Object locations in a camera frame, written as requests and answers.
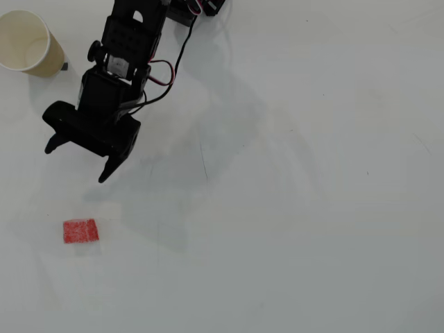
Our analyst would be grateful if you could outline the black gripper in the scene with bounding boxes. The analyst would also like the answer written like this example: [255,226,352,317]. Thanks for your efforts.
[42,65,152,184]

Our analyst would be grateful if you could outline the red foam cube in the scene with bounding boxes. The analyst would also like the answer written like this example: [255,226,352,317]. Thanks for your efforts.
[62,218,100,244]

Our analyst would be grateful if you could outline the beige paper cup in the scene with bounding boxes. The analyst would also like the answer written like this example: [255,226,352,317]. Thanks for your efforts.
[0,10,66,78]

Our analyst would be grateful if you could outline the red white servo cable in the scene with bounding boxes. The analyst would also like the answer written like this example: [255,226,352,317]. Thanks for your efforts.
[148,60,175,87]
[185,0,206,17]

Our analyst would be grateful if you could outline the black cable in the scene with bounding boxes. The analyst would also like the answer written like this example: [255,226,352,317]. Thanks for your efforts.
[116,15,198,117]

